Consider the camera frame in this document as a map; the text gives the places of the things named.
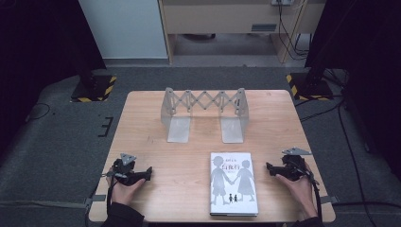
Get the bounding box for expandable metal book stand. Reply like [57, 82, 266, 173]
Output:
[160, 87, 251, 145]

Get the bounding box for hand-held gripper cable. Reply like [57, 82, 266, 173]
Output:
[302, 166, 323, 221]
[105, 181, 115, 217]

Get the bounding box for white panel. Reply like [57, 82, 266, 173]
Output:
[78, 0, 168, 60]

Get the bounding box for right hand-held gripper cable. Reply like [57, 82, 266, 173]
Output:
[302, 166, 323, 221]

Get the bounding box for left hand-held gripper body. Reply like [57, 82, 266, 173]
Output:
[105, 152, 143, 187]

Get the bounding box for black curtain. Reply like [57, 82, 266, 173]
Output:
[0, 0, 107, 155]
[304, 0, 401, 173]

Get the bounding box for left hand-held gripper cable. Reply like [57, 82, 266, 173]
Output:
[105, 181, 115, 217]

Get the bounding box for black stand with striped base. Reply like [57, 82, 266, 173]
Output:
[286, 46, 335, 102]
[70, 60, 118, 103]

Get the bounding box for person's left hand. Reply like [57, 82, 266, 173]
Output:
[106, 169, 148, 206]

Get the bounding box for black floor cable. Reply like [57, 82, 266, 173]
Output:
[296, 94, 401, 210]

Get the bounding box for hanging black cables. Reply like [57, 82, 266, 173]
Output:
[277, 3, 313, 61]

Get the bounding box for thin black looped cable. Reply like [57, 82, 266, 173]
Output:
[25, 102, 51, 123]

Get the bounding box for black tape floor mark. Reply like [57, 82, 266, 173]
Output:
[96, 116, 114, 138]

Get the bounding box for person's right hand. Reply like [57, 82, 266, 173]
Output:
[275, 164, 318, 221]

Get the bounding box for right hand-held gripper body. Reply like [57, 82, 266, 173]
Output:
[281, 147, 314, 183]

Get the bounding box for light wooden cabinet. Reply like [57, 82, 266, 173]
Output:
[157, 0, 327, 65]

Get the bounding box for white book with grey figures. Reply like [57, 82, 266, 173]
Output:
[209, 151, 259, 218]

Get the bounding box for grey tape strip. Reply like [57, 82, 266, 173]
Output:
[316, 195, 340, 205]
[83, 194, 108, 210]

